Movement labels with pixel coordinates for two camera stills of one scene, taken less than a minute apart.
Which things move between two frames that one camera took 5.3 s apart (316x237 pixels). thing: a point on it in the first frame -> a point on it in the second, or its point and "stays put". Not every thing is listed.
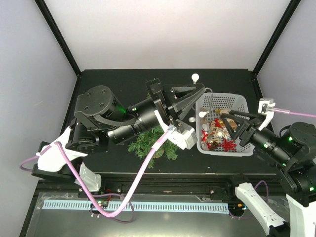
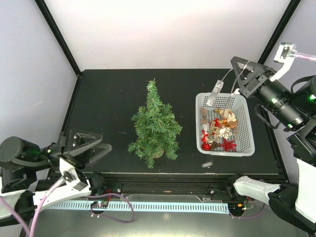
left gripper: [185, 97] -> [72, 146]
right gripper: [244, 133] -> [261, 72]
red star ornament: [228, 144] stays put
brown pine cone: [214, 145] stays put
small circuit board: [102, 204] stays put
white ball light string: [195, 77] -> [237, 91]
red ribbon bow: [203, 138] stays put
